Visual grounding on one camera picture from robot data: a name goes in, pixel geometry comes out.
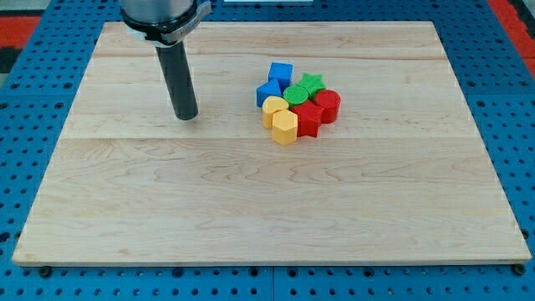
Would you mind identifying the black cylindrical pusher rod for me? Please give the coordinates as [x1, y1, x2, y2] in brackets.
[156, 42, 198, 120]

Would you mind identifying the yellow heart block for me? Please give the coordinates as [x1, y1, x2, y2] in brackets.
[262, 95, 289, 129]

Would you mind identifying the yellow hexagon block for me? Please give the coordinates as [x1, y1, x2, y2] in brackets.
[272, 110, 298, 145]

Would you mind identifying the red cylinder block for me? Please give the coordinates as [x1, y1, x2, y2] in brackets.
[314, 89, 341, 124]

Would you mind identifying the green cylinder block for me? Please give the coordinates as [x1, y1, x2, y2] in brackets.
[283, 85, 308, 107]

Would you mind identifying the red star block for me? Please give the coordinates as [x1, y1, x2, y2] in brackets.
[291, 100, 324, 138]

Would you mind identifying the blue triangular block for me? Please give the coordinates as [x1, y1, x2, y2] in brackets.
[256, 79, 282, 107]

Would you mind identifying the green star block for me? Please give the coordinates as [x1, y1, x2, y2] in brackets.
[297, 73, 326, 99]

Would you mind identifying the blue cube block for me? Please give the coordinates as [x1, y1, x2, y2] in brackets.
[268, 62, 293, 90]

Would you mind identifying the light wooden board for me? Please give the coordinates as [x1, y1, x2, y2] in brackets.
[13, 22, 532, 267]

